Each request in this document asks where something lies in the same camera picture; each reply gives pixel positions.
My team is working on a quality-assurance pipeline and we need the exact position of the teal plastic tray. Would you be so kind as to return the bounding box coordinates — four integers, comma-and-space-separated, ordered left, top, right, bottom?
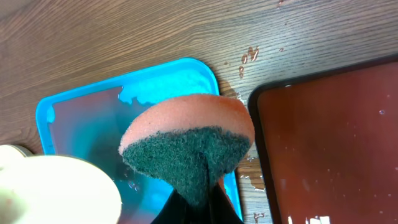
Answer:
36, 58, 242, 223

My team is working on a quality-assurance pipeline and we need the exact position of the green plate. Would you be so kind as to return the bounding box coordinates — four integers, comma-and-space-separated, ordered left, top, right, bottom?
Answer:
1, 156, 122, 224
0, 144, 33, 169

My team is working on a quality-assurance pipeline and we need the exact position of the red and black sponge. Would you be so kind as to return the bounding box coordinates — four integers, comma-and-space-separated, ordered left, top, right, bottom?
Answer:
118, 94, 255, 208

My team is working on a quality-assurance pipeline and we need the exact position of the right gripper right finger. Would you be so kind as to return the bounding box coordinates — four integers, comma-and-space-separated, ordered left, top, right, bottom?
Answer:
208, 184, 243, 224

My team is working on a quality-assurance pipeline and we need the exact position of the black tray with red liquid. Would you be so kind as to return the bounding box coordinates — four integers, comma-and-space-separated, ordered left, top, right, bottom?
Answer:
248, 54, 397, 223

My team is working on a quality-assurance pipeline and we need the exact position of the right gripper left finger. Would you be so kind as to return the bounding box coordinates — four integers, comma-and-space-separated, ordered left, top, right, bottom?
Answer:
151, 190, 198, 224

